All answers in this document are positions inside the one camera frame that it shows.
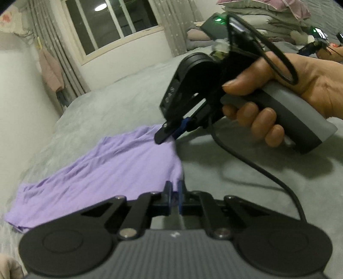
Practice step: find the white framed window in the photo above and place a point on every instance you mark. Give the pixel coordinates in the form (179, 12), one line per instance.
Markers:
(112, 24)

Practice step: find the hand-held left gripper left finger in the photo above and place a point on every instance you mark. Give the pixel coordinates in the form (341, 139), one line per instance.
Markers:
(168, 198)

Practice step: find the grey plush bed blanket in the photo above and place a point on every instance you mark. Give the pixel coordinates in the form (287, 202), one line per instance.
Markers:
(107, 107)

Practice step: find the pile of folded bedding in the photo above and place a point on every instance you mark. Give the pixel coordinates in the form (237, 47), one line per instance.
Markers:
(268, 13)

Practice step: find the pink hanging jacket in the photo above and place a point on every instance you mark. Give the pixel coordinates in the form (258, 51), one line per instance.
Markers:
(51, 69)

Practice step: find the person's right hand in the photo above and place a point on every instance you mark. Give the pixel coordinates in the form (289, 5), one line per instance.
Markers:
(308, 77)

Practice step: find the floral pink cloth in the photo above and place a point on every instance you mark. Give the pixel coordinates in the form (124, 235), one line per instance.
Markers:
(13, 21)

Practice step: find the grey curtain beside jacket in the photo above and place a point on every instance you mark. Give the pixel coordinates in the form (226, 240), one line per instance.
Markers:
(64, 40)

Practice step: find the grey curtain beside bedding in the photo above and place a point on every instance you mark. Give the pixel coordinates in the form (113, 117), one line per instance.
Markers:
(176, 24)

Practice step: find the purple garment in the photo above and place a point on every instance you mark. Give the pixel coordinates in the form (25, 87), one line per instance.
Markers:
(107, 171)

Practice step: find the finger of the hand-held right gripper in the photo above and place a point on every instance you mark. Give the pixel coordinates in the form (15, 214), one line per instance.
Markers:
(182, 127)
(163, 132)

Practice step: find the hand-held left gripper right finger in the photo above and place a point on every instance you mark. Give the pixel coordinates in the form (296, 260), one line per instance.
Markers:
(180, 198)

